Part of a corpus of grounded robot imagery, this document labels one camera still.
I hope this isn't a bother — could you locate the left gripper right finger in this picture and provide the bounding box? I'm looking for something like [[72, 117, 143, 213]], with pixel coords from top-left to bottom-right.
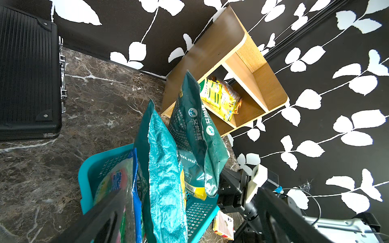
[[256, 188, 330, 243]]

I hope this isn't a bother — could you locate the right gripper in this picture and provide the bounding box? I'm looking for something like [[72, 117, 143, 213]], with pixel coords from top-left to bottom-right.
[[217, 168, 258, 219]]

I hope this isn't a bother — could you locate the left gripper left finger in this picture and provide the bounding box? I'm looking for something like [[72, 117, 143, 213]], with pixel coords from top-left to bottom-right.
[[51, 189, 126, 243]]

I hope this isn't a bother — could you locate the dark green fertilizer bag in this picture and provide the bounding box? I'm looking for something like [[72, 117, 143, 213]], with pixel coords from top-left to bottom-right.
[[168, 72, 229, 200]]

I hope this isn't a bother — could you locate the green blue-edged soil bag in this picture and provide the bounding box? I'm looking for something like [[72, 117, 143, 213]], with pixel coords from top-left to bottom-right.
[[93, 149, 143, 243]]

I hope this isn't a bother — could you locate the teal and orange fertilizer bag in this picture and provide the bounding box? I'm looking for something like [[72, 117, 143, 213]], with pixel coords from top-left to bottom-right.
[[134, 101, 188, 243]]

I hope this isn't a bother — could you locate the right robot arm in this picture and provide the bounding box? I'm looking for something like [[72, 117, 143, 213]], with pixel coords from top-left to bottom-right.
[[217, 165, 389, 243]]

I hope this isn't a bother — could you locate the yellow fertilizer bag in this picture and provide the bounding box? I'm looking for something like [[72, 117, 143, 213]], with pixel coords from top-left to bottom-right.
[[200, 77, 243, 122]]

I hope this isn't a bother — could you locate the wooden two-tier shelf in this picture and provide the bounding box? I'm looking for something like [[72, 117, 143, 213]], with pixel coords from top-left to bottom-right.
[[161, 6, 288, 136]]

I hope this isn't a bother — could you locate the red playing card box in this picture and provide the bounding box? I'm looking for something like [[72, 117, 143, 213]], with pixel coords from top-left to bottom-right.
[[212, 211, 235, 241]]

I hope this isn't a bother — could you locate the turquoise plastic basket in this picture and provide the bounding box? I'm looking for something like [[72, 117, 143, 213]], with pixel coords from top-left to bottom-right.
[[78, 144, 219, 243]]

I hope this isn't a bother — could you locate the black ribbed case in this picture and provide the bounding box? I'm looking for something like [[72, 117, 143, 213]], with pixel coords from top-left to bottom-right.
[[1, 4, 67, 142]]

